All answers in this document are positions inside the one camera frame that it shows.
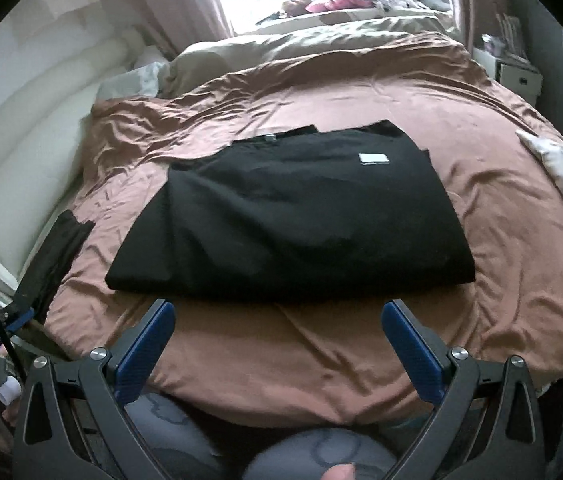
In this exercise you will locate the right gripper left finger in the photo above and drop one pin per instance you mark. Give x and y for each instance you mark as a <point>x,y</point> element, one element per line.
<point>72,423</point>

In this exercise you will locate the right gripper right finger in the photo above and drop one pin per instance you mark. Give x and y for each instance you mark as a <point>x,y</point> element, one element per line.
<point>485,421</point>

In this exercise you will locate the black garment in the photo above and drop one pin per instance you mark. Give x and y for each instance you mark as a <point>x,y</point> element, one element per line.
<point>355,213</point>

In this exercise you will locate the grey patterned trousers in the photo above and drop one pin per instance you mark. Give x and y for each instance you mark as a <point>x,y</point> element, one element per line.
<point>190,444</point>

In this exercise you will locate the brown bed blanket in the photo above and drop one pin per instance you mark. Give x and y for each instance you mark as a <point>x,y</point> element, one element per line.
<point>288,365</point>

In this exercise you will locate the black cloth strip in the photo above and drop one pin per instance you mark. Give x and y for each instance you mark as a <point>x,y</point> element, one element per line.
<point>50,264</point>

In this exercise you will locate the white padded headboard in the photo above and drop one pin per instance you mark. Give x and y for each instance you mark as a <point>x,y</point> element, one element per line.
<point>41,131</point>

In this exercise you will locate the beige duvet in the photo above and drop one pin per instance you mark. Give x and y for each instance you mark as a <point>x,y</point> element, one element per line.
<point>209,60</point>

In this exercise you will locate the pink curtain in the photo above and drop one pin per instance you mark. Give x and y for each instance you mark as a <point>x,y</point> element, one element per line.
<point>186,22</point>

